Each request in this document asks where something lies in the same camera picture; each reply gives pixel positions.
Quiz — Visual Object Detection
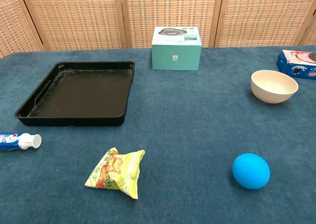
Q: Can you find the woven wicker screen panel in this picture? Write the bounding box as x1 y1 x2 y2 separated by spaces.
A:
119 0 224 49
214 0 316 48
12 0 127 51
0 0 44 59
300 1 316 46

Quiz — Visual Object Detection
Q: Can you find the blue white toothpaste tube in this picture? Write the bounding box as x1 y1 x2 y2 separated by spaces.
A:
0 133 42 152

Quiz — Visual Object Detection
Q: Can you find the blue cookie box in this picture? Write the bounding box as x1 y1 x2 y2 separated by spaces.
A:
276 49 316 80

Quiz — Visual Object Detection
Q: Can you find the yellow-green snack packet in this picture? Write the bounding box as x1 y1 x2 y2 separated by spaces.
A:
84 147 146 200

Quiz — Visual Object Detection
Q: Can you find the beige ribbed bowl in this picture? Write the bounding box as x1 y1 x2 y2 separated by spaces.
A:
250 70 299 104

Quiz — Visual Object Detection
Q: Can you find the teal speaker box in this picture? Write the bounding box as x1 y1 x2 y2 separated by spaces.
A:
151 26 202 71

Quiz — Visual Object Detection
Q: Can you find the blue ball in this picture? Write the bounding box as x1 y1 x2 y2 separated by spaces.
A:
232 153 271 190

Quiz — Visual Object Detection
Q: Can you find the blue carpet table cover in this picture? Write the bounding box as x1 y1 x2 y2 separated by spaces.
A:
0 45 316 224

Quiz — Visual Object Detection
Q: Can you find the black plastic tray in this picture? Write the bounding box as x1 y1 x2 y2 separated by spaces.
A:
14 61 136 127

